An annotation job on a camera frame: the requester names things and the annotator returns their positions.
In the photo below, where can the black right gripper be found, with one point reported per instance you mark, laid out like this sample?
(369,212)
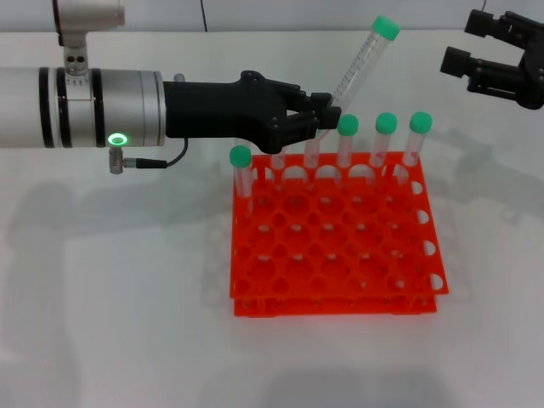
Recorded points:
(535,64)

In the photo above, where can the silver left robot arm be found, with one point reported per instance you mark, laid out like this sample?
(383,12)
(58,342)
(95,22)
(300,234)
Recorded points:
(25,106)

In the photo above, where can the orange test tube rack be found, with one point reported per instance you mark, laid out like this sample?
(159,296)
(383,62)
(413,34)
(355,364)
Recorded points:
(314,297)

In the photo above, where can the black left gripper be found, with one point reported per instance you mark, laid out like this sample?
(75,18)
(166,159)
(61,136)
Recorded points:
(212,110)

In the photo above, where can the clear test tube green cap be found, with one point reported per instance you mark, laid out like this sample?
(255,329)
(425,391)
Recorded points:
(348,125)
(386,123)
(240,156)
(278,166)
(384,27)
(421,122)
(311,155)

